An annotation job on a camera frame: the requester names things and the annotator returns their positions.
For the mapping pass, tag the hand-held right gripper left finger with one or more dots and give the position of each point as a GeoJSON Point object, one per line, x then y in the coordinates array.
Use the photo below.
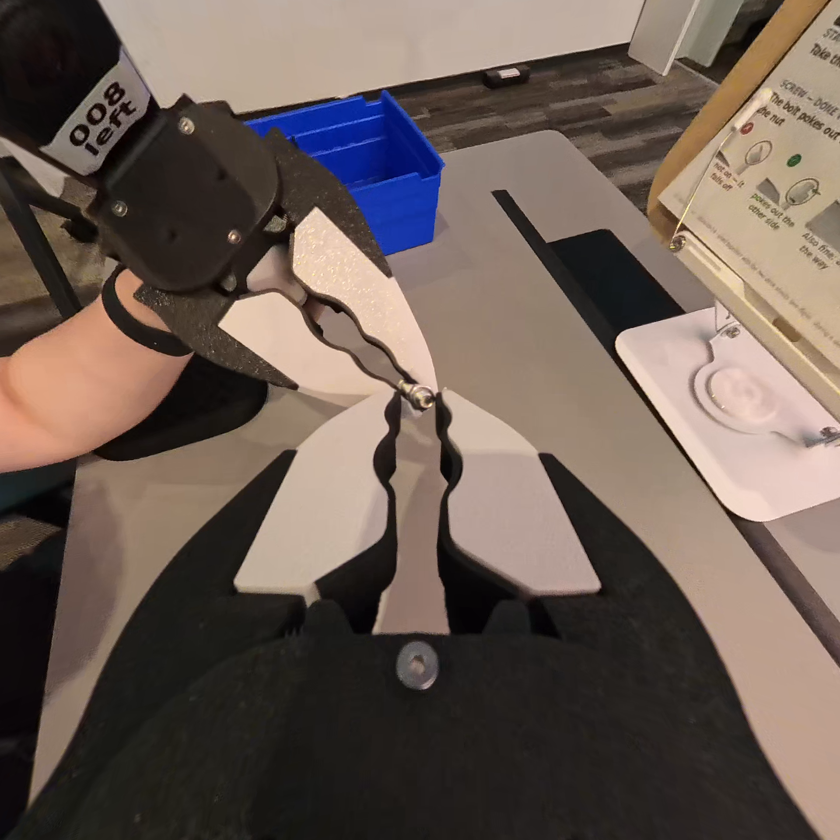
{"type": "Point", "coordinates": [321, 510]}

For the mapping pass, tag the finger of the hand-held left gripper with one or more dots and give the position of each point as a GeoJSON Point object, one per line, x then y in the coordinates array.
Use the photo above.
{"type": "Point", "coordinates": [275, 341]}
{"type": "Point", "coordinates": [361, 289]}

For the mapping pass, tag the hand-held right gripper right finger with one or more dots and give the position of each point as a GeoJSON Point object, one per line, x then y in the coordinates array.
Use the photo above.
{"type": "Point", "coordinates": [517, 517]}

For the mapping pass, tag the blue bin with divider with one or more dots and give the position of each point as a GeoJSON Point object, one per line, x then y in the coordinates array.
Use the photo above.
{"type": "Point", "coordinates": [393, 196]}

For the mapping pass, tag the silver bolt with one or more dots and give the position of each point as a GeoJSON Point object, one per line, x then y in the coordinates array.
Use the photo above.
{"type": "Point", "coordinates": [410, 389]}

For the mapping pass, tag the silver hex nut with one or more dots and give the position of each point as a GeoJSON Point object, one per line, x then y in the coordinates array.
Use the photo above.
{"type": "Point", "coordinates": [426, 396]}

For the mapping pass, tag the person's left forearm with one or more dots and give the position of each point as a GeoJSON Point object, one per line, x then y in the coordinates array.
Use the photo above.
{"type": "Point", "coordinates": [65, 406]}

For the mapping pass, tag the grey desk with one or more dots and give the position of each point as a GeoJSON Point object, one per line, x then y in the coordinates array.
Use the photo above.
{"type": "Point", "coordinates": [524, 327]}

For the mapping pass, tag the person's left hand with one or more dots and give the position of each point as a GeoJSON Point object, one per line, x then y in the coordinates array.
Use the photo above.
{"type": "Point", "coordinates": [144, 307]}

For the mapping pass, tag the black wristband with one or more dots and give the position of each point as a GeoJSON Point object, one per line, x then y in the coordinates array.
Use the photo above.
{"type": "Point", "coordinates": [107, 300]}

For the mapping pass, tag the black rolling stand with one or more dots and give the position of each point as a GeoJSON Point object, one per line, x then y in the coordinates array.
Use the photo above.
{"type": "Point", "coordinates": [35, 238]}

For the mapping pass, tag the black floor power box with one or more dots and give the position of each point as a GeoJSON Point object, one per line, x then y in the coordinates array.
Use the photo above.
{"type": "Point", "coordinates": [507, 75]}

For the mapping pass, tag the dark office chair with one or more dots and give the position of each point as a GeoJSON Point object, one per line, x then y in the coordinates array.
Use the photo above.
{"type": "Point", "coordinates": [25, 492]}

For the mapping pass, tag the person's black trousers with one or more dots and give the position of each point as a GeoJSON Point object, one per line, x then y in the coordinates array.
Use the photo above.
{"type": "Point", "coordinates": [25, 655]}

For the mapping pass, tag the printed instruction sheet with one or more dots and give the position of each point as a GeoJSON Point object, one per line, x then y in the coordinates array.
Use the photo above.
{"type": "Point", "coordinates": [774, 196]}

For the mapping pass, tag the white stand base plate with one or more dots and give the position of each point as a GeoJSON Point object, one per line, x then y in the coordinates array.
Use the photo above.
{"type": "Point", "coordinates": [655, 366]}

